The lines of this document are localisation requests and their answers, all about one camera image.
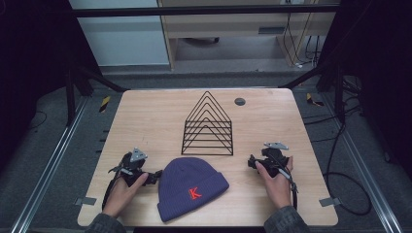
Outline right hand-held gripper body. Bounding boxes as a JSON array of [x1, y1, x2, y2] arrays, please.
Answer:
[[256, 141, 292, 179]]

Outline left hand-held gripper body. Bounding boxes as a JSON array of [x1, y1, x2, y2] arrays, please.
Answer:
[[110, 147, 154, 187]]

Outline purple knitted beanie hat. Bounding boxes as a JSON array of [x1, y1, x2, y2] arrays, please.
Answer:
[[156, 157, 230, 223]]

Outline person's right hand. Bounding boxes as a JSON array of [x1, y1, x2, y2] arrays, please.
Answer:
[[255, 155, 294, 210]]

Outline person's left hand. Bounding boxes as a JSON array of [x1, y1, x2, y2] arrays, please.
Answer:
[[102, 172, 150, 218]]

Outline yellow black striped tape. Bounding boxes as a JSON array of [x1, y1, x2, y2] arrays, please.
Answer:
[[305, 92, 325, 108], [98, 95, 112, 114]]

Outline black metal stand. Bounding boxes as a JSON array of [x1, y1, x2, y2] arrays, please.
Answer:
[[64, 61, 129, 127], [278, 61, 348, 124]]

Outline white cabinet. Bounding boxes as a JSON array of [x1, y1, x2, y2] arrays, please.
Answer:
[[68, 0, 171, 67]]

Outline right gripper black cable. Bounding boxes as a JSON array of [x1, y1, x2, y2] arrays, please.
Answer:
[[274, 163, 299, 211]]

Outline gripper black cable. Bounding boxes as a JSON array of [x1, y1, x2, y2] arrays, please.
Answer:
[[274, 163, 299, 211], [101, 166, 123, 212]]

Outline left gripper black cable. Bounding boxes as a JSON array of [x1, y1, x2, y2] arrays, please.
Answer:
[[101, 166, 123, 212]]

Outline black wire triangle rack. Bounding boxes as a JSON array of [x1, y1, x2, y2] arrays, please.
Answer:
[[181, 90, 234, 156]]

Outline grey metal table bracket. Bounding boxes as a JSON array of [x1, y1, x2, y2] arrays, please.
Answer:
[[75, 196, 97, 207], [319, 197, 342, 208]]

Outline black floor cable loop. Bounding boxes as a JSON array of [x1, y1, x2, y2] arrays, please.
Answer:
[[302, 103, 373, 216]]

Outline aluminium frame rail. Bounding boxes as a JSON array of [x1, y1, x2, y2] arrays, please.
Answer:
[[322, 93, 404, 233], [9, 96, 90, 233]]

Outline hanging desk cables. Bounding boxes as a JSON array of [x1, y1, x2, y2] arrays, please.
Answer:
[[282, 0, 324, 69]]

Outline black horizontal frame bar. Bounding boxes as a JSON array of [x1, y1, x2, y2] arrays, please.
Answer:
[[68, 4, 341, 18]]

